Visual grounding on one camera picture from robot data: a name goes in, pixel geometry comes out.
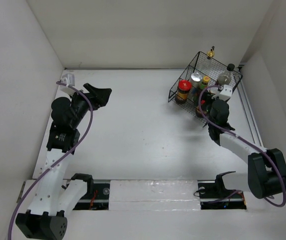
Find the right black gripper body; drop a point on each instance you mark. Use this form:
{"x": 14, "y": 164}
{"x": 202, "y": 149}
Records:
{"x": 209, "y": 98}

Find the glass oil bottle gold spout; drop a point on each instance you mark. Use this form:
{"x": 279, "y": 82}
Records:
{"x": 209, "y": 56}

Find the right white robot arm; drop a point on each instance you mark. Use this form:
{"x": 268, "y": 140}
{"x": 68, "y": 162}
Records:
{"x": 266, "y": 168}

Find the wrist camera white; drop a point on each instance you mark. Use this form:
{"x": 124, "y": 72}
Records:
{"x": 223, "y": 92}
{"x": 67, "y": 81}

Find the base mount rail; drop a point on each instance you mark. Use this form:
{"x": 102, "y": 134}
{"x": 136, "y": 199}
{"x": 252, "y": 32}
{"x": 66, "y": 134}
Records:
{"x": 97, "y": 195}
{"x": 213, "y": 195}

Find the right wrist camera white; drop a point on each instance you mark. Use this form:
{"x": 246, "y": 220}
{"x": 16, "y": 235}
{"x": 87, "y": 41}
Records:
{"x": 223, "y": 92}

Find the white shaker silver lid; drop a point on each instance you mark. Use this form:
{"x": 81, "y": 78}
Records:
{"x": 195, "y": 80}

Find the black cap sauce bottle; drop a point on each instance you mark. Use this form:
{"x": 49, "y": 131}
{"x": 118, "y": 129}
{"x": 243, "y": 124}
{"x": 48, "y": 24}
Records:
{"x": 225, "y": 77}

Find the right base mount rail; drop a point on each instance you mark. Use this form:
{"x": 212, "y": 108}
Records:
{"x": 213, "y": 195}

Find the black wire basket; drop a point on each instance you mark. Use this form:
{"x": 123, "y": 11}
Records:
{"x": 203, "y": 71}

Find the yellow cap sauce bottle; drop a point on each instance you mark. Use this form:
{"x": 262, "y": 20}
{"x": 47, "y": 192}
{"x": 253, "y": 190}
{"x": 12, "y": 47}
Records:
{"x": 202, "y": 85}

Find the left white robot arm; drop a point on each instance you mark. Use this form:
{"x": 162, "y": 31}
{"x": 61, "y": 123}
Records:
{"x": 46, "y": 216}

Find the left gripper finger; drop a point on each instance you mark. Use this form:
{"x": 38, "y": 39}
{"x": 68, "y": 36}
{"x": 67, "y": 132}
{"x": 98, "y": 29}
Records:
{"x": 103, "y": 95}
{"x": 93, "y": 90}

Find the red lid sauce jar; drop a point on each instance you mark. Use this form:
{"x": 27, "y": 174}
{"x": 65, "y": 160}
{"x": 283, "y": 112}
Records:
{"x": 198, "y": 107}
{"x": 183, "y": 89}

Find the left base mount rail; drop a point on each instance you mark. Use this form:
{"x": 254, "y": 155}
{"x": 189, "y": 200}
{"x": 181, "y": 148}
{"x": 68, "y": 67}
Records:
{"x": 97, "y": 195}

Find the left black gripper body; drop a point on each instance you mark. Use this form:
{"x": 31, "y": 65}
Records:
{"x": 81, "y": 105}

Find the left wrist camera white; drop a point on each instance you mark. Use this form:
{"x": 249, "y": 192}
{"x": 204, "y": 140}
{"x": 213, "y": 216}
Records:
{"x": 67, "y": 81}

